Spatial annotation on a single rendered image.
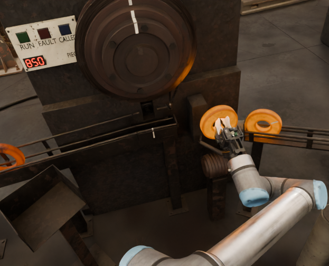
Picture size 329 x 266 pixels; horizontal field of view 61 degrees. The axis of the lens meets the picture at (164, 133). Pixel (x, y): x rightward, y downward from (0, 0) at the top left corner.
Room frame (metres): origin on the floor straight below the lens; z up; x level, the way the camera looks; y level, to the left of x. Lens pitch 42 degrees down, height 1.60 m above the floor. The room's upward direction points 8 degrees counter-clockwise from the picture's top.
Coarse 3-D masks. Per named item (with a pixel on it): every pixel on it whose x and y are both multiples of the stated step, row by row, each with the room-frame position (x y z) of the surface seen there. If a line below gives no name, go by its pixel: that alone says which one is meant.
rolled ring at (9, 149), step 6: (0, 144) 0.98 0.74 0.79; (6, 144) 0.98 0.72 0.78; (0, 150) 0.95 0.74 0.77; (6, 150) 0.95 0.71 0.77; (12, 150) 0.96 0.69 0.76; (18, 150) 0.98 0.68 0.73; (12, 156) 0.96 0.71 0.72; (18, 156) 0.96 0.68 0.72; (24, 156) 0.99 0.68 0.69; (18, 162) 0.96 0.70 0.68; (24, 162) 0.97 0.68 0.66; (0, 168) 0.96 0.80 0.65; (6, 168) 0.97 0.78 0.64
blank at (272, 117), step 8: (256, 112) 0.96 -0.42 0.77; (264, 112) 0.94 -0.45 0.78; (272, 112) 0.94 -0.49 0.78; (248, 120) 0.97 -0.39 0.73; (256, 120) 0.95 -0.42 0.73; (264, 120) 0.94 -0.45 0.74; (272, 120) 0.92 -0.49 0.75; (280, 120) 0.92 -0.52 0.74; (248, 128) 0.97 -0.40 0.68; (256, 128) 0.95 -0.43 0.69; (264, 128) 0.96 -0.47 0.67; (272, 128) 0.92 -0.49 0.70; (280, 128) 0.90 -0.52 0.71; (272, 136) 0.91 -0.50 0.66
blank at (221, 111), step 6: (216, 108) 0.87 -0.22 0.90; (222, 108) 0.86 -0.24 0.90; (228, 108) 0.87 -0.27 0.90; (204, 114) 0.87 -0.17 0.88; (210, 114) 0.85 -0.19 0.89; (216, 114) 0.85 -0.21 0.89; (222, 114) 0.86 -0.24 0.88; (228, 114) 0.86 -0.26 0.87; (234, 114) 0.87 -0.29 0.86; (204, 120) 0.85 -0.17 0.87; (210, 120) 0.85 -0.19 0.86; (234, 120) 0.87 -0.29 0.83; (204, 126) 0.85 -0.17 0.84; (210, 126) 0.85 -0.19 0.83; (222, 126) 0.88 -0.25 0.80; (234, 126) 0.87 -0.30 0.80; (204, 132) 0.85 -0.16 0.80; (210, 132) 0.85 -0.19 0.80; (210, 138) 0.85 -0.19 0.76
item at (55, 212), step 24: (48, 168) 0.86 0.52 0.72; (24, 192) 0.77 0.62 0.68; (48, 192) 0.82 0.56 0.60; (72, 192) 0.79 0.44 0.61; (24, 216) 0.71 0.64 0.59; (48, 216) 0.69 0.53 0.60; (72, 216) 0.67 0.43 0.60; (24, 240) 0.57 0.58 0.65; (72, 240) 0.70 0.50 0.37; (72, 264) 0.75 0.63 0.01; (96, 264) 0.72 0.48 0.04
